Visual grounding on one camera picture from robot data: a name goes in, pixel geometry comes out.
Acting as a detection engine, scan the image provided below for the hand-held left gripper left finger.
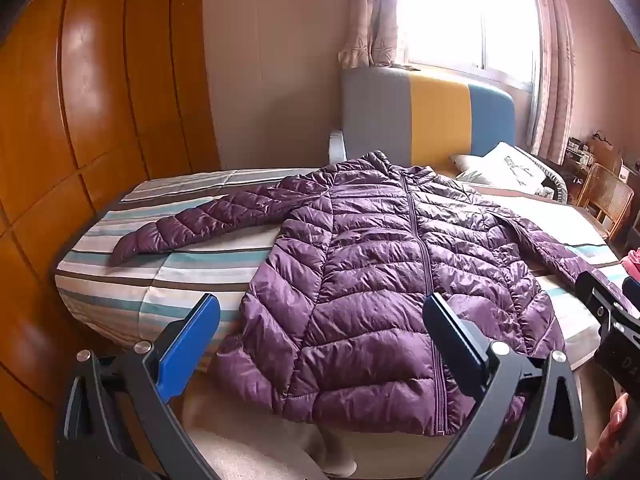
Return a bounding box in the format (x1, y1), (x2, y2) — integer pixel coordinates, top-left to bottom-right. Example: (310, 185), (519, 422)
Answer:
(54, 293), (222, 480)

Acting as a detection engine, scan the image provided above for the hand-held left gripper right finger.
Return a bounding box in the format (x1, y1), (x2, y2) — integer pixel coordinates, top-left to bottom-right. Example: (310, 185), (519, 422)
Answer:
(422, 292), (587, 480)

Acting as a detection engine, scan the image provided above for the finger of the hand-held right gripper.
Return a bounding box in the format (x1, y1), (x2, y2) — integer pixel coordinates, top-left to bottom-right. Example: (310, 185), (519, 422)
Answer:
(622, 277), (640, 313)
(575, 270), (640, 336)

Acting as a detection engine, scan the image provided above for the purple quilted puffer jacket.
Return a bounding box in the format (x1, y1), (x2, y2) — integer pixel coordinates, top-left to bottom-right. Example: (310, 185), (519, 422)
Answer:
(109, 150), (632, 437)

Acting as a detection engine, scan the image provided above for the person's right hand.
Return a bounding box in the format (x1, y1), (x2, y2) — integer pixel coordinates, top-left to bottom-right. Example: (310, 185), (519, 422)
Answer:
(586, 392), (632, 478)

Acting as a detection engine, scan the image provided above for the pink cloth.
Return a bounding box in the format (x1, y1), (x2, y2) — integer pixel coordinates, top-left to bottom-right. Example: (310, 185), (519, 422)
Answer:
(620, 248), (640, 281)

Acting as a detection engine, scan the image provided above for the bed with striped sheet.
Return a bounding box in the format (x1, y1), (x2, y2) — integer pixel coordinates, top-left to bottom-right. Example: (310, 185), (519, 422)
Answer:
(54, 157), (632, 480)

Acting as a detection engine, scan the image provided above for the wooden cane chair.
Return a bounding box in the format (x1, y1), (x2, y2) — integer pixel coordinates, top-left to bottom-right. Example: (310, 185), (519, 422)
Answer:
(575, 162), (635, 242)

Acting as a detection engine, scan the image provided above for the grey mesh basket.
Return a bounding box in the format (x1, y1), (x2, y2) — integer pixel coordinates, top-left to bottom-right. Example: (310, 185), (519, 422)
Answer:
(539, 170), (569, 204)

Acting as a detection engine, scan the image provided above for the cluttered wooden desk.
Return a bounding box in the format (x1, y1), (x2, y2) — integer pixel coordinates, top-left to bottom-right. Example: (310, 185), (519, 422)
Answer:
(564, 132), (640, 181)

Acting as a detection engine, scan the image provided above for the white printed pillow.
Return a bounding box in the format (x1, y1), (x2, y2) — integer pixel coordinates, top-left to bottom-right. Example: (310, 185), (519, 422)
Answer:
(457, 141), (549, 196)

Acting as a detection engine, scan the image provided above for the grey pillow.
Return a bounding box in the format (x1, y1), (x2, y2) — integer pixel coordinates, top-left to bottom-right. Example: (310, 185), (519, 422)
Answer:
(449, 154), (493, 181)

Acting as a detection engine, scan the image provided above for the grey yellow blue headboard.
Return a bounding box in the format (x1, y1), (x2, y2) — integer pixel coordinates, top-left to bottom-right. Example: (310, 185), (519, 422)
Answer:
(329, 66), (517, 168)

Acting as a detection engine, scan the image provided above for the wooden wardrobe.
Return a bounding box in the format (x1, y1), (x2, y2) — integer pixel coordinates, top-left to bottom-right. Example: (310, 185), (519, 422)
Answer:
(0, 0), (222, 411)

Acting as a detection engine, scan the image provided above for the pink star-print curtain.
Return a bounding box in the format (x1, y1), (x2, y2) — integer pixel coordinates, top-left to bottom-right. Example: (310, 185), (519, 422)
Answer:
(529, 0), (577, 165)
(339, 0), (402, 69)

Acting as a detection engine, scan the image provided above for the bright window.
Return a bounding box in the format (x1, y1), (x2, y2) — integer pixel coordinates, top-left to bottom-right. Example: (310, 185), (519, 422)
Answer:
(397, 0), (542, 92)

